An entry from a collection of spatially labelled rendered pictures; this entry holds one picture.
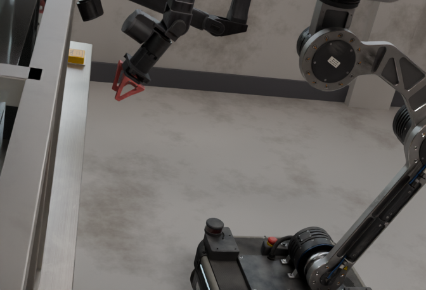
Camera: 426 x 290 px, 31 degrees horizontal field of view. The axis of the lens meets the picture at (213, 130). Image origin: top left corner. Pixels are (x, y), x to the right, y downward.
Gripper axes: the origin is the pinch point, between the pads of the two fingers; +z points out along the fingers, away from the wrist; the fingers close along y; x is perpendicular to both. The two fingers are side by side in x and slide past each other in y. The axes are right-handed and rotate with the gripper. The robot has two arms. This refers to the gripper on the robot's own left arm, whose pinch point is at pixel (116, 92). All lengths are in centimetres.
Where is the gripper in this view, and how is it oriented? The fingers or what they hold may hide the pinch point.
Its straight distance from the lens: 205.2
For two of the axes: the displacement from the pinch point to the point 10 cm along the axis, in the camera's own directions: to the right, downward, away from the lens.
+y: 2.3, 4.8, -8.5
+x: 7.3, 4.9, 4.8
